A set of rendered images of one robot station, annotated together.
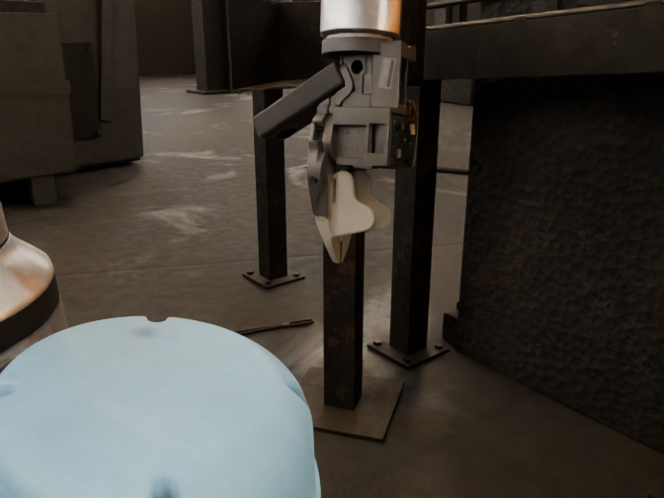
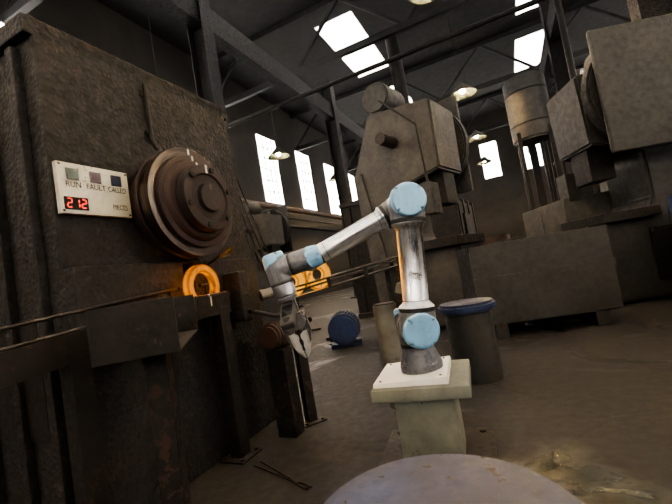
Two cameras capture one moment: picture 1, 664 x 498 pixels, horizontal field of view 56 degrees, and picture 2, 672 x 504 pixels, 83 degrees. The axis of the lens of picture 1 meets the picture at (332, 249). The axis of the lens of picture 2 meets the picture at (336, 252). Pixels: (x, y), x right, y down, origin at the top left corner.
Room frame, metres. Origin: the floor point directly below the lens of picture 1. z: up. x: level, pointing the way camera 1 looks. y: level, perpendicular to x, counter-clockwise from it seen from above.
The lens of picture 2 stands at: (1.05, 1.20, 0.71)
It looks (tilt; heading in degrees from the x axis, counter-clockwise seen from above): 3 degrees up; 243
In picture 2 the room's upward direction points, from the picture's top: 10 degrees counter-clockwise
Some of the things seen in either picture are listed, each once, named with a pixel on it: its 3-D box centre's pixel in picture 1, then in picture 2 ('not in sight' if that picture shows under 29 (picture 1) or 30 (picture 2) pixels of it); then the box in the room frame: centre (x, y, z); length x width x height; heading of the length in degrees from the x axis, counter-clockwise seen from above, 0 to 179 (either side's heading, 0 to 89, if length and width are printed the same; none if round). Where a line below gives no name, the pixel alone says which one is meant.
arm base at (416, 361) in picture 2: not in sight; (419, 354); (0.19, 0.07, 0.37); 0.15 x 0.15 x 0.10
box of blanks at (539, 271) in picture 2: not in sight; (526, 279); (-1.90, -1.01, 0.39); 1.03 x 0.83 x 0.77; 143
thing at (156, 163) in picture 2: not in sight; (189, 203); (0.82, -0.52, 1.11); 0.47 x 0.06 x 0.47; 38
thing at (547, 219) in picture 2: not in sight; (569, 248); (-3.54, -1.60, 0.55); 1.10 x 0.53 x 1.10; 58
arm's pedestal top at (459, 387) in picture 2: not in sight; (424, 379); (0.19, 0.07, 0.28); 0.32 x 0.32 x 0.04; 44
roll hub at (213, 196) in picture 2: not in sight; (206, 198); (0.76, -0.44, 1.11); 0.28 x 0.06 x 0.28; 38
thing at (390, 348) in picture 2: not in sight; (392, 353); (-0.04, -0.46, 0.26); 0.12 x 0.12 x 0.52
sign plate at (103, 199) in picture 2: not in sight; (95, 191); (1.15, -0.39, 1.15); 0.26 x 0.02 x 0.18; 38
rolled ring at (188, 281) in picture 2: not in sight; (202, 286); (0.82, -0.52, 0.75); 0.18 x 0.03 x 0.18; 39
